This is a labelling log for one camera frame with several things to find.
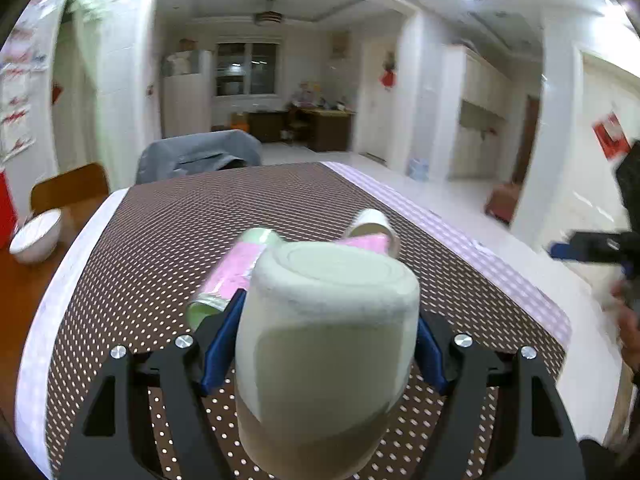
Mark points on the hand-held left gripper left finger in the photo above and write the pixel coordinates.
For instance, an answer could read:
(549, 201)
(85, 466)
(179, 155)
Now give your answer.
(219, 345)

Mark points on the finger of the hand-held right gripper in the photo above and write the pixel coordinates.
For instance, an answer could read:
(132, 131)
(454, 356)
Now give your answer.
(590, 247)

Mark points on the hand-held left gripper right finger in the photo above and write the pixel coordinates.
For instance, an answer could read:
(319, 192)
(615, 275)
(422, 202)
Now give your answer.
(431, 357)

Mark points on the cream white cup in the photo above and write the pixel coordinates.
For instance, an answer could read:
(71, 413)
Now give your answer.
(325, 340)

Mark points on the green and pink cup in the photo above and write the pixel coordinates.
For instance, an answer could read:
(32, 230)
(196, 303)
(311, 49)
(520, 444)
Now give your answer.
(235, 270)

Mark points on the pink and white cup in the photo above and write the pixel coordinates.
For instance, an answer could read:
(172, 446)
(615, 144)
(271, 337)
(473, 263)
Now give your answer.
(372, 242)

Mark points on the person's right hand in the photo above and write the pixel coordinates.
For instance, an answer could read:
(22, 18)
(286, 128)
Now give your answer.
(630, 320)

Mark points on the red stool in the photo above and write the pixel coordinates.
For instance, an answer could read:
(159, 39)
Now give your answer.
(502, 202)

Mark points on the wooden door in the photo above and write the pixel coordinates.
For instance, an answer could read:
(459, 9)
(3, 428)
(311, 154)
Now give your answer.
(527, 140)

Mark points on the brown dotted tablecloth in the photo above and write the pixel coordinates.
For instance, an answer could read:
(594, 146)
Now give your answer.
(165, 240)

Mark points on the water bottle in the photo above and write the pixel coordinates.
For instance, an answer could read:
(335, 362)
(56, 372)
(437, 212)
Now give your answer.
(419, 169)

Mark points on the grey covered chair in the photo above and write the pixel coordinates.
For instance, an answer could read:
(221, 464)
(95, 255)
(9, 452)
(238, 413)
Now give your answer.
(200, 152)

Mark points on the white bowl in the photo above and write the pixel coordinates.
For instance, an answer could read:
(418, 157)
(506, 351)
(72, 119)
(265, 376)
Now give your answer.
(36, 240)

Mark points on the wooden chair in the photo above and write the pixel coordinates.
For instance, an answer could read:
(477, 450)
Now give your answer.
(70, 187)

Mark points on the wooden desk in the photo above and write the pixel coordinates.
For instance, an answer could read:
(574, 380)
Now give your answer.
(327, 127)

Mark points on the white refrigerator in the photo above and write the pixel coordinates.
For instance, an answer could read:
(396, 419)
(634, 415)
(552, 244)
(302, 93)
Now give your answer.
(186, 95)

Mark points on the red container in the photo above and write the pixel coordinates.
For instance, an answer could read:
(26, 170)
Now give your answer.
(6, 210)

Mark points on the red hanging decoration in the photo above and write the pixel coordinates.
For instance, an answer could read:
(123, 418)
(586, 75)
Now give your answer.
(387, 77)

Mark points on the window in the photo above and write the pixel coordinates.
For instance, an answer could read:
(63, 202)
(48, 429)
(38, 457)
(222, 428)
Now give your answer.
(247, 70)

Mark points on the ceiling lamp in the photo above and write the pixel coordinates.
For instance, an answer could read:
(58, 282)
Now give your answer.
(267, 16)

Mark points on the red wall poster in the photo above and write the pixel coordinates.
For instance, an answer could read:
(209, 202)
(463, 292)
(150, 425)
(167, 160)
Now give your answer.
(611, 132)

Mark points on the white wall cabinet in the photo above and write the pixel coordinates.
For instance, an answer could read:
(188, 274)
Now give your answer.
(477, 110)

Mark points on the wall posters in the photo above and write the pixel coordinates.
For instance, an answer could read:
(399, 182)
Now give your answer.
(17, 90)

